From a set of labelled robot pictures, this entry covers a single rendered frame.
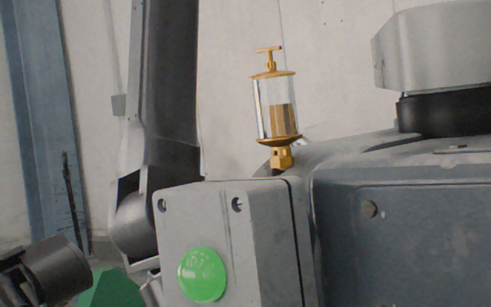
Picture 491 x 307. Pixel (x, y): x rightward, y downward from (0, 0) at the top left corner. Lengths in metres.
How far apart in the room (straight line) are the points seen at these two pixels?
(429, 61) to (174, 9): 0.35
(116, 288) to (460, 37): 5.74
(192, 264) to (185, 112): 0.37
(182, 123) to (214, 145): 7.15
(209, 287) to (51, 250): 0.64
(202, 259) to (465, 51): 0.21
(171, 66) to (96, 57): 8.15
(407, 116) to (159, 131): 0.28
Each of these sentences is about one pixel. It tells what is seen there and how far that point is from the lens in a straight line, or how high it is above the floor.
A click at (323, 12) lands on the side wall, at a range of 7.18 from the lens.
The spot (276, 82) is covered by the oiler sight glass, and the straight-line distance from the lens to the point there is 0.59.
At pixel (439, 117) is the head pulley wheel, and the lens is 0.62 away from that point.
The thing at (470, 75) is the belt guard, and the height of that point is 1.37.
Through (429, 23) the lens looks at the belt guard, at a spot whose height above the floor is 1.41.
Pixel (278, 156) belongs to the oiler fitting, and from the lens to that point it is 0.59.
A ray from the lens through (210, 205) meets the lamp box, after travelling 0.53.
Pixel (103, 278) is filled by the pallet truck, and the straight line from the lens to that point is 6.26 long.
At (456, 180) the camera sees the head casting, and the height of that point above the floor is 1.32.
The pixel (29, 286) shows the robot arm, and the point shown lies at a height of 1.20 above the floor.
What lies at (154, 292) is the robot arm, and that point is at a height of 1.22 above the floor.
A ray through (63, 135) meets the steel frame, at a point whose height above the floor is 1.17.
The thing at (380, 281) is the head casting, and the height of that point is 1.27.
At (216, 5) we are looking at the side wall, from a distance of 7.89.
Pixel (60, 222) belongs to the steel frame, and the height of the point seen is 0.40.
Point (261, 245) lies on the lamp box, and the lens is 0.51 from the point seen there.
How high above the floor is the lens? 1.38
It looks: 3 degrees down
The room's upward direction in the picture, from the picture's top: 7 degrees counter-clockwise
